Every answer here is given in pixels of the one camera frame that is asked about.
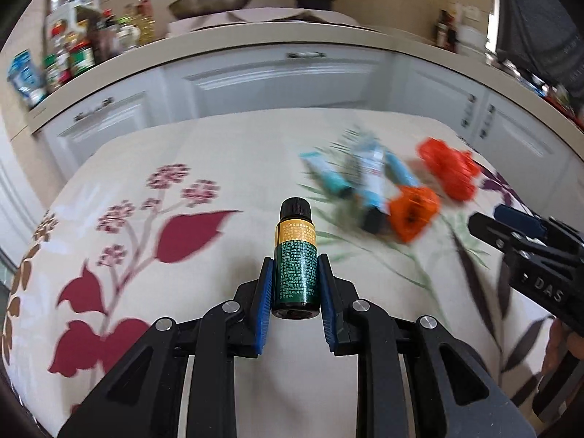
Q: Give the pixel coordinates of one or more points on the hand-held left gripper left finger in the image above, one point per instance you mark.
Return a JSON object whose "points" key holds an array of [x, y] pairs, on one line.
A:
{"points": [[264, 305]]}

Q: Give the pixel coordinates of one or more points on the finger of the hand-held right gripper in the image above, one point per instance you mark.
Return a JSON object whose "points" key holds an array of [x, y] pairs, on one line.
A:
{"points": [[520, 220], [490, 230]]}

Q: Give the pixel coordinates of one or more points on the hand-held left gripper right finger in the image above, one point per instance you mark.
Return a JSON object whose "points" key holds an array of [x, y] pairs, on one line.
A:
{"points": [[329, 305]]}

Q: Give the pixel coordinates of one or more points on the green glass bottle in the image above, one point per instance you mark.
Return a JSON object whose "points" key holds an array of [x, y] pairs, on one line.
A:
{"points": [[296, 255]]}

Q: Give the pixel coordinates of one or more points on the orange plastic bag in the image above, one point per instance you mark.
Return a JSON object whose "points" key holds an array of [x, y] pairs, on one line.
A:
{"points": [[449, 166]]}

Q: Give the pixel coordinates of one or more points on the orange ribbon ball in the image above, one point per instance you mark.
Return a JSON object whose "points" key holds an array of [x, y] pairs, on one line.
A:
{"points": [[413, 212]]}

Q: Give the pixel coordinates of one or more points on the slim blue tube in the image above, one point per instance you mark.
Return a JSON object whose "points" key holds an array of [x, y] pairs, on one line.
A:
{"points": [[401, 171]]}

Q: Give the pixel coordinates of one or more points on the white blue toothpaste tube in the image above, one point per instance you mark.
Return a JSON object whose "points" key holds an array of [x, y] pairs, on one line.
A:
{"points": [[372, 182]]}

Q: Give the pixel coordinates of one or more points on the small teal tube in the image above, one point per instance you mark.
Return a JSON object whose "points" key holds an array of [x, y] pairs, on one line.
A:
{"points": [[326, 171]]}

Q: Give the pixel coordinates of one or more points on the person's right hand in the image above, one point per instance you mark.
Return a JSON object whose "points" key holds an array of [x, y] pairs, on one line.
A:
{"points": [[563, 335]]}

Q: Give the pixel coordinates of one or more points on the floral tablecloth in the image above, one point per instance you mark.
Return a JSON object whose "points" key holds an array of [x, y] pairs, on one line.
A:
{"points": [[182, 169]]}

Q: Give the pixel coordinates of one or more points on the white lidded container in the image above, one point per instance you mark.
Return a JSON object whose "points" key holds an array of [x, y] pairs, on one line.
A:
{"points": [[470, 39]]}

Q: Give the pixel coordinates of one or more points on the dark glass oil bottle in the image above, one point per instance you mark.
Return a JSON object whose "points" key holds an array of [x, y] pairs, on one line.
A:
{"points": [[445, 32]]}

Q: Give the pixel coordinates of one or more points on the dark curtain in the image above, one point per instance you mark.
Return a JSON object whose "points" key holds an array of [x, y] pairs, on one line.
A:
{"points": [[543, 18]]}

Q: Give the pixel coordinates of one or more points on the white kitchen cabinets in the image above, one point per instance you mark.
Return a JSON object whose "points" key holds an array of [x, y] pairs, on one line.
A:
{"points": [[273, 77]]}

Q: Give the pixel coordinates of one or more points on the beige kitchen countertop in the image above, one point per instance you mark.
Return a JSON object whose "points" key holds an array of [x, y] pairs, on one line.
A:
{"points": [[228, 36]]}

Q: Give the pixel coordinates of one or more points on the beige stove cover cloth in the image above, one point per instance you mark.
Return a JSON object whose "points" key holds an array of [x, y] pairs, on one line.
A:
{"points": [[273, 18]]}

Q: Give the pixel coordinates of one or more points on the black cooking pot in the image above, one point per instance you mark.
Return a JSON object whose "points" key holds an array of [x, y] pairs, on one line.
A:
{"points": [[314, 0]]}

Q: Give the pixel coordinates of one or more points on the group of condiment bottles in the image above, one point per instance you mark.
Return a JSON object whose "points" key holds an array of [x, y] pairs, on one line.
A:
{"points": [[91, 36]]}

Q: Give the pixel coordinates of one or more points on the blue white packet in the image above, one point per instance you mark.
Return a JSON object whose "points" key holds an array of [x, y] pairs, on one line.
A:
{"points": [[27, 77]]}

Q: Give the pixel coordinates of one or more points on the white wall socket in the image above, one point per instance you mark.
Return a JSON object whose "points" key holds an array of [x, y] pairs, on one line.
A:
{"points": [[471, 12]]}

